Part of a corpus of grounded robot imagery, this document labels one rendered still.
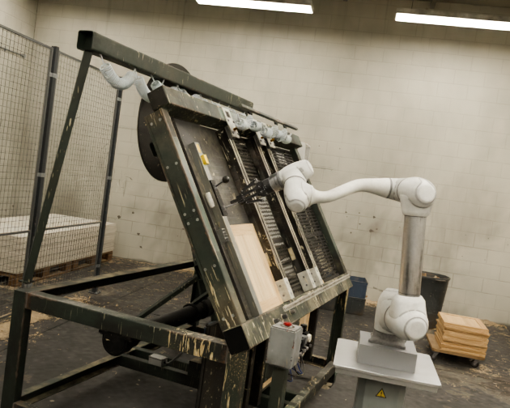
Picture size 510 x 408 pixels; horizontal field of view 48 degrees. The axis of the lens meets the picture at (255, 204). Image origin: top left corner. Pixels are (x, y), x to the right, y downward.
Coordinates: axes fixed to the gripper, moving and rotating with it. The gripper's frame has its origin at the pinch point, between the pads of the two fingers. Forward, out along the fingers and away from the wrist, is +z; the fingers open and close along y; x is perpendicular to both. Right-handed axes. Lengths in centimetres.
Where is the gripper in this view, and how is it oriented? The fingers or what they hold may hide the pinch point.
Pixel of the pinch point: (237, 200)
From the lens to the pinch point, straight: 288.5
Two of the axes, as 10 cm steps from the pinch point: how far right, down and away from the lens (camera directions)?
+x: 3.7, 0.0, 9.3
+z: -8.6, 3.9, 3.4
